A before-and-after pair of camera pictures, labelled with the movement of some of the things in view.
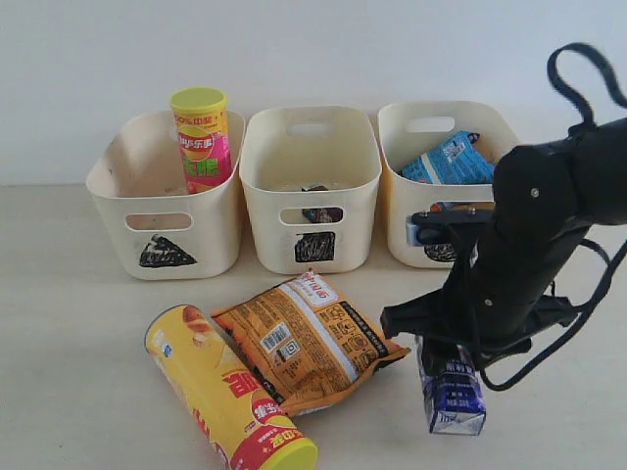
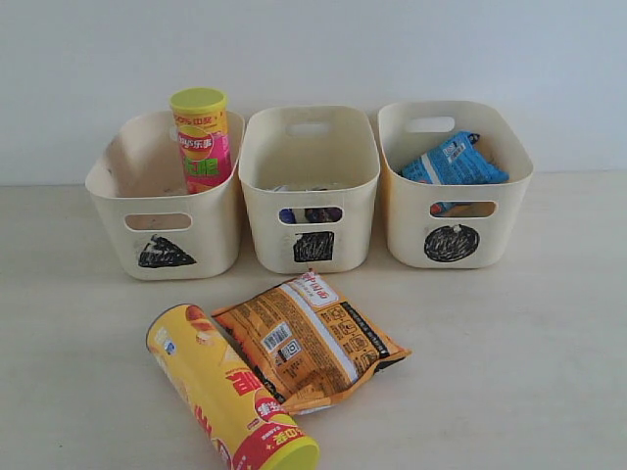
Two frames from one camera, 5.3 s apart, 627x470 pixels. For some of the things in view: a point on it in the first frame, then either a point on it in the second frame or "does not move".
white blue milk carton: x=454 y=399 → x=287 y=215
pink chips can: x=204 y=136 does not move
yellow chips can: x=244 y=423 does not move
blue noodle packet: x=457 y=161 does not move
